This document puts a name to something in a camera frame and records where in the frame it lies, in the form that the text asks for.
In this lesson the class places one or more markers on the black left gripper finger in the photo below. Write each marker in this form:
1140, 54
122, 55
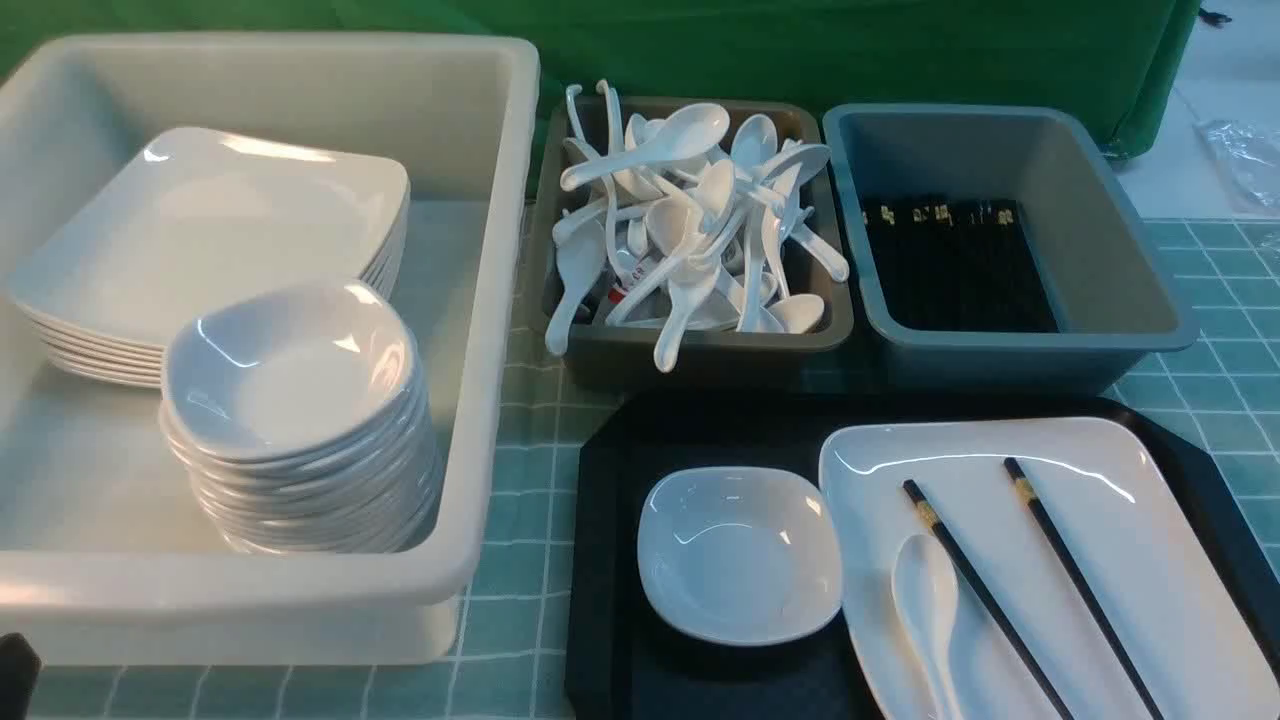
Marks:
20, 667

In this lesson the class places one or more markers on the small white square bowl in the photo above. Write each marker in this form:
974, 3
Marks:
739, 555

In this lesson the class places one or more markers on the black chopstick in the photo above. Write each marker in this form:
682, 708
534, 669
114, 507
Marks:
1029, 496
933, 521

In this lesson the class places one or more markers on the white ceramic spoon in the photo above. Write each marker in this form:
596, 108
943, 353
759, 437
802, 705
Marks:
925, 593

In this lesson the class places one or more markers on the white square rice plate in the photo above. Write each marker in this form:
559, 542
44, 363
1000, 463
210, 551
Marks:
1116, 512

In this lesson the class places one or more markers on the large white plastic bin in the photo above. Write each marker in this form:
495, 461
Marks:
107, 558

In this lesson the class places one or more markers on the stack of white small bowls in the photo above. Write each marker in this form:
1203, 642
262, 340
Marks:
303, 420

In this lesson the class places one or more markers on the stack of white square plates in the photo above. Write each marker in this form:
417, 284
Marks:
200, 219

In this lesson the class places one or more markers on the green checkered tablecloth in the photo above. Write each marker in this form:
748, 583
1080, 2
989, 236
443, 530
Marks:
507, 656

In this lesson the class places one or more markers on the white spoon left of pile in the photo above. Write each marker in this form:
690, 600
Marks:
579, 262

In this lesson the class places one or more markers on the white spoon of pile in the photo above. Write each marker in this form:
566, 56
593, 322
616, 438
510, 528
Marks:
689, 286
688, 132
579, 262

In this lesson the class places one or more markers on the white spoon front of pile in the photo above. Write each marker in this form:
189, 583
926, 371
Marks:
689, 286

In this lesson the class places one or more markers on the brown cutlery bin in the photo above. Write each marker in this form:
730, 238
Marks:
620, 359

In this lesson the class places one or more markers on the white spoon top of pile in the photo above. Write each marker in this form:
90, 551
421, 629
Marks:
688, 132

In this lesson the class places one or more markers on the bundle of black chopsticks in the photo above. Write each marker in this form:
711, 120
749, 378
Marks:
956, 264

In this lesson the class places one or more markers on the black serving tray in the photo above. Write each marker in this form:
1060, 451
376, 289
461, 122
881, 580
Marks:
624, 662

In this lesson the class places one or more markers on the grey-blue chopstick bin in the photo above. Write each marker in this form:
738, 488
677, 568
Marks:
1113, 301

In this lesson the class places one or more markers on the green backdrop cloth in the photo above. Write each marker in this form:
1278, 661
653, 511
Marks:
1110, 64

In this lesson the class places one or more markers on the clear plastic bag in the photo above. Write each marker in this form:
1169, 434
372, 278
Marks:
1246, 156

